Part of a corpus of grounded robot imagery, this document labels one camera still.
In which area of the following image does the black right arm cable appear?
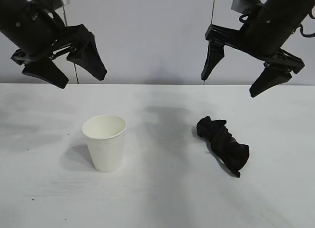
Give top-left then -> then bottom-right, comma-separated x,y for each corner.
299,12 -> 315,38

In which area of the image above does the black cloth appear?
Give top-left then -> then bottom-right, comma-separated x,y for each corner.
196,116 -> 250,178

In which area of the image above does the white paper cup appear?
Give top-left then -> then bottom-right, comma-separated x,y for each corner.
82,114 -> 127,173

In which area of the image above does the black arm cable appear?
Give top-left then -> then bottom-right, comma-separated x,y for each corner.
24,0 -> 66,27
299,12 -> 315,38

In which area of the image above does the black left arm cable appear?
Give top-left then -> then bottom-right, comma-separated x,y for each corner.
24,0 -> 66,27

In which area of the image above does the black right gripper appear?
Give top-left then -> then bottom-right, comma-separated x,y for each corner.
201,6 -> 306,98

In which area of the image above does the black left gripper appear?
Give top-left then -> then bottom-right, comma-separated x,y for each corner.
0,0 -> 108,89

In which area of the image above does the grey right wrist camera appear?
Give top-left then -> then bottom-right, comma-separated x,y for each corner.
230,0 -> 263,13

